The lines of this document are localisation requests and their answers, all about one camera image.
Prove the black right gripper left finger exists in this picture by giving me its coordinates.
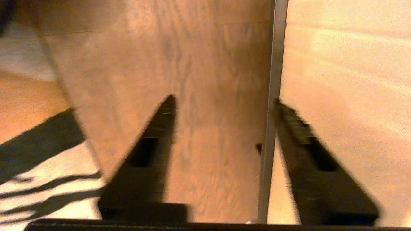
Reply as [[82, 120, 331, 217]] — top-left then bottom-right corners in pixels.
[[98, 95, 191, 222]]

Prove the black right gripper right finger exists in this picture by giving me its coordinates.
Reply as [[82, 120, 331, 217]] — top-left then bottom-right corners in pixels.
[[274, 99, 380, 226]]

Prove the white fluted drawer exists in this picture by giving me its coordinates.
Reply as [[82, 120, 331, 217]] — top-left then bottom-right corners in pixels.
[[257, 0, 411, 227]]

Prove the black and white zebra rug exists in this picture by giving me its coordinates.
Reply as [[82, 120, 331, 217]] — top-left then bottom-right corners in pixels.
[[0, 108, 106, 226]]

